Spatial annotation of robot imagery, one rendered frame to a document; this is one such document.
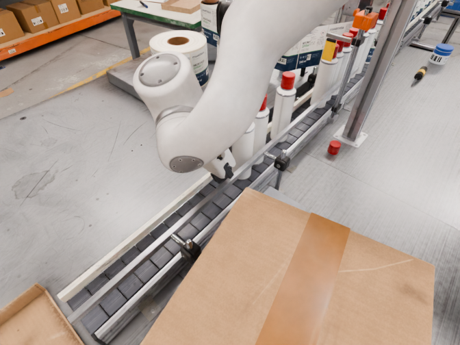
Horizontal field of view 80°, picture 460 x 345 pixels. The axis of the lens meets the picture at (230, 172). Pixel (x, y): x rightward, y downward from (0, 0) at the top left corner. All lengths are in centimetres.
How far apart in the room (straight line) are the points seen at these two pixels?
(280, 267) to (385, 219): 51
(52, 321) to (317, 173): 71
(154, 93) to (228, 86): 11
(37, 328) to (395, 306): 61
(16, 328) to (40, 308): 5
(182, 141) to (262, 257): 17
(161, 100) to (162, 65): 5
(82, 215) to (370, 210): 74
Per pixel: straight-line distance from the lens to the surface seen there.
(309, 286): 33
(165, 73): 39
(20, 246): 83
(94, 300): 52
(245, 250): 33
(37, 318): 71
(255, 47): 35
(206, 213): 65
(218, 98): 32
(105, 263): 60
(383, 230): 78
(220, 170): 53
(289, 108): 76
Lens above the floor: 142
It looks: 47 degrees down
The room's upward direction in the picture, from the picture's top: straight up
